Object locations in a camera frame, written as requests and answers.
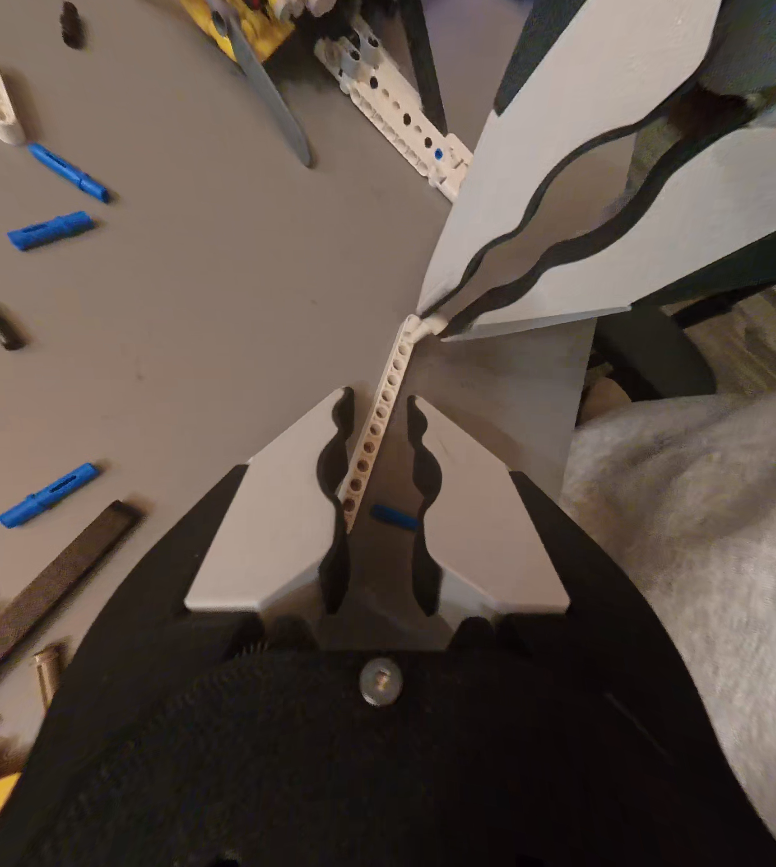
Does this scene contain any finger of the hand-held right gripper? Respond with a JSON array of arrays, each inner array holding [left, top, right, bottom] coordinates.
[[417, 0, 724, 316], [441, 122, 776, 341]]

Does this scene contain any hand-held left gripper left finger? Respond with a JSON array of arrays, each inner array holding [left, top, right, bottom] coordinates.
[[185, 387, 356, 631]]

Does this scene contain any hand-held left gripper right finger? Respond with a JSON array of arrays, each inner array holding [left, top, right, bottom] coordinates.
[[407, 395, 572, 634]]

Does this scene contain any long white lego beam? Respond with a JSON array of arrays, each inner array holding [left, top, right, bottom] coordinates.
[[340, 315, 424, 536]]

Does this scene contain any blue lego pin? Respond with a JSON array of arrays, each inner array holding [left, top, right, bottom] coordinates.
[[369, 504, 420, 532], [28, 142, 112, 204], [7, 211, 95, 252], [0, 462, 102, 529]]

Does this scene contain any partly built lego aircraft model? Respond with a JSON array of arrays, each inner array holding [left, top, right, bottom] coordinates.
[[178, 0, 474, 204]]

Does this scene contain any tan lego axle pin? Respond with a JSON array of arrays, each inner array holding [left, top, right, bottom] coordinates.
[[32, 642, 68, 713]]

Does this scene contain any black office chair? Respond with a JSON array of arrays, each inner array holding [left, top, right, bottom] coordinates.
[[587, 303, 718, 402]]

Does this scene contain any person's leg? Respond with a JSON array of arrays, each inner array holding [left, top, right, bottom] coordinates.
[[576, 374, 632, 426]]

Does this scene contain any long black flat bar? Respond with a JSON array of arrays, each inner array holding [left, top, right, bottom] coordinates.
[[0, 500, 146, 709]]

